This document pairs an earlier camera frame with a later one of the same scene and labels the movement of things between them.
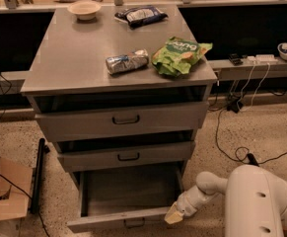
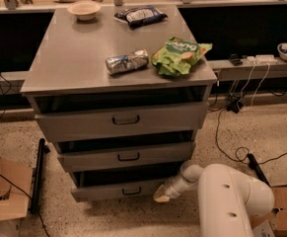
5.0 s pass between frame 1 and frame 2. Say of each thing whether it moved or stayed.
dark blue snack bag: stayed
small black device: stayed
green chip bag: stayed
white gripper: moved
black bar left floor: stayed
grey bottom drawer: moved
